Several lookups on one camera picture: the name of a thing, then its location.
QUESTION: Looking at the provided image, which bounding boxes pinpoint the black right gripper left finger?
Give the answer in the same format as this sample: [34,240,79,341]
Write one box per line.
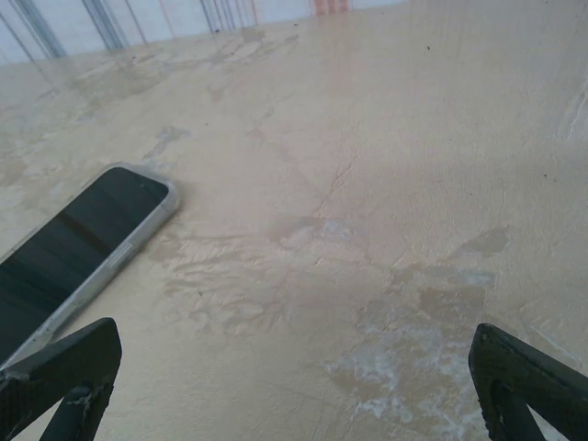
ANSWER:
[0,316,123,441]

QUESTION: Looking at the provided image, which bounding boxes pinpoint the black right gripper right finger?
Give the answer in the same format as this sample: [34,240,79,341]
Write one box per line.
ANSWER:
[467,322,588,441]

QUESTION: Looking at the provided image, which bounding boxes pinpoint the white-edged smartphone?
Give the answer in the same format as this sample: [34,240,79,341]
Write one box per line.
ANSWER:
[0,161,180,369]

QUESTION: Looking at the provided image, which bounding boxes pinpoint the black smartphone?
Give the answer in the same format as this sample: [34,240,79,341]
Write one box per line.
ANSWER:
[0,165,169,364]

